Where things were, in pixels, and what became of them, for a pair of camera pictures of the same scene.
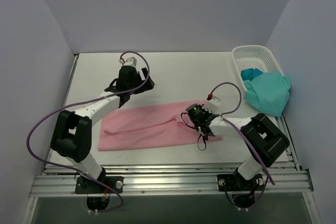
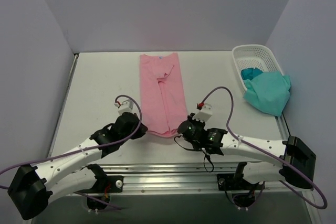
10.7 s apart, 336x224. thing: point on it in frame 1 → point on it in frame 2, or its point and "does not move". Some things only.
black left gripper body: (137, 85) → (140, 128)
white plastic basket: (259, 56) does not move
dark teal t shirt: (250, 73) does not move
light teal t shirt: (269, 92) does not move
